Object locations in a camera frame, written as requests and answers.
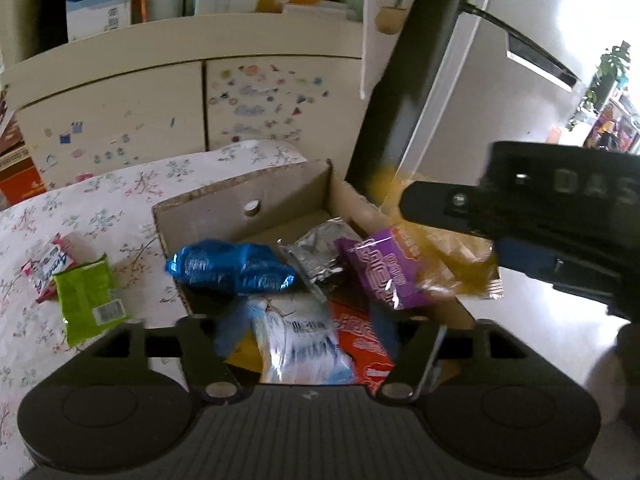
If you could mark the pink white snack packet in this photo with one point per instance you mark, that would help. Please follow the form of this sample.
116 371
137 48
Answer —
47 266

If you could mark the silver snack packet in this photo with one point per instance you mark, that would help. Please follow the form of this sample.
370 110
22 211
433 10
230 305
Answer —
315 255

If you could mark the cardboard box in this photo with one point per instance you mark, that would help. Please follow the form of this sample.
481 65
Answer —
280 195

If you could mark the floral tablecloth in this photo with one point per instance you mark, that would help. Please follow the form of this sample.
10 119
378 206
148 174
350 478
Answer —
100 210

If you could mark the black flat panel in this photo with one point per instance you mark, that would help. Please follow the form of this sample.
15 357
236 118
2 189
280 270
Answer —
540 60

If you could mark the white blue snack packet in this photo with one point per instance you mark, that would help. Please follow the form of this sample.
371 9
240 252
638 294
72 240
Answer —
300 345

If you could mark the orange bottle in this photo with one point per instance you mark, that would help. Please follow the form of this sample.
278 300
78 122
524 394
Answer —
140 5

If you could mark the green potted plant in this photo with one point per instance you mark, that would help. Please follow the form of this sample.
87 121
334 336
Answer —
607 72

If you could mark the red snack packet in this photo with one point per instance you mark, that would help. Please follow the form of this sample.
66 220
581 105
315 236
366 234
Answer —
360 346

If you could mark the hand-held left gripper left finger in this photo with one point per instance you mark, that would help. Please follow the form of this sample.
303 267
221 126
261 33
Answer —
232 331

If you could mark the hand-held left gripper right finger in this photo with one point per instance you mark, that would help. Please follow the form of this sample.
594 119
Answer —
387 334

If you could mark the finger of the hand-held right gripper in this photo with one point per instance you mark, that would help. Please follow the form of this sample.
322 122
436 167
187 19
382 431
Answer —
445 205
530 259

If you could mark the red gift box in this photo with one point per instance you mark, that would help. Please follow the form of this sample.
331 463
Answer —
17 187

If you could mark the purple snack packet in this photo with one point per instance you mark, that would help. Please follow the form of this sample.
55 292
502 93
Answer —
380 270

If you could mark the large yellow snack packet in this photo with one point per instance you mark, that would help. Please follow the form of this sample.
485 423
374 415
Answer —
460 260

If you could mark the plant print poster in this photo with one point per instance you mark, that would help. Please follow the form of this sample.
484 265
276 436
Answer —
390 15

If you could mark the cream cabinet with stickers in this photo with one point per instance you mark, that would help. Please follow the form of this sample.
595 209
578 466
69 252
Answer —
125 100

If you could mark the black door frame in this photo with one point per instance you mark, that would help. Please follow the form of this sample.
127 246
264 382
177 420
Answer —
425 70

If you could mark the green snack packet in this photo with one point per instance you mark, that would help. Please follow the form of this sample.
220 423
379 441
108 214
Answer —
82 295

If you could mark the white jar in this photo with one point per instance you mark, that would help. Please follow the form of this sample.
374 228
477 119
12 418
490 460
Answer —
166 4

